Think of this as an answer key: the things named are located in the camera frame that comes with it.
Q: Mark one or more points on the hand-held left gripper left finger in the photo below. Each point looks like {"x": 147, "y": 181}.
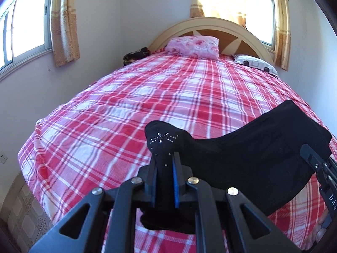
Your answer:
{"x": 148, "y": 184}

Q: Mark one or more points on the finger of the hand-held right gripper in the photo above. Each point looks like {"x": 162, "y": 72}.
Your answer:
{"x": 313, "y": 159}

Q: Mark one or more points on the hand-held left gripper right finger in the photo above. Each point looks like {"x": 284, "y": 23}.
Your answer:
{"x": 175, "y": 184}

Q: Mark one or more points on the black pants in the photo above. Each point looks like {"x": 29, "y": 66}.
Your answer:
{"x": 250, "y": 150}

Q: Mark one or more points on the person's right hand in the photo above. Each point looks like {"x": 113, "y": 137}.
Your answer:
{"x": 319, "y": 233}

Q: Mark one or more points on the red plaid blanket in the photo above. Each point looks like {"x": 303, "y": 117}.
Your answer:
{"x": 118, "y": 110}

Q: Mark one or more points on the white patterned pillow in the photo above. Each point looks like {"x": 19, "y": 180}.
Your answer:
{"x": 255, "y": 63}

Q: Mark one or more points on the dark patterned cloth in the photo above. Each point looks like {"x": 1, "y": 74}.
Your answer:
{"x": 135, "y": 55}

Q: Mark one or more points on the beige patterned curtain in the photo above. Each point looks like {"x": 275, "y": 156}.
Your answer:
{"x": 64, "y": 26}
{"x": 282, "y": 31}

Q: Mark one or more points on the pink floral pillow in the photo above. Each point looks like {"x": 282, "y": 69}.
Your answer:
{"x": 193, "y": 47}

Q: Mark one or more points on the cream wooden headboard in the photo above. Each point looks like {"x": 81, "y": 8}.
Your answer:
{"x": 171, "y": 29}

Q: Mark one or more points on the small window behind headboard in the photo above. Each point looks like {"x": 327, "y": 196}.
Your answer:
{"x": 259, "y": 13}

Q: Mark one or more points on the sunlit beige curtain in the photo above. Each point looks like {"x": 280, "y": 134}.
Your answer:
{"x": 218, "y": 0}

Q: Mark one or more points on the large sliding window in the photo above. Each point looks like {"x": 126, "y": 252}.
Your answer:
{"x": 26, "y": 23}

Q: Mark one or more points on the white wall outlet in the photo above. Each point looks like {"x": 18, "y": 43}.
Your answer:
{"x": 3, "y": 158}

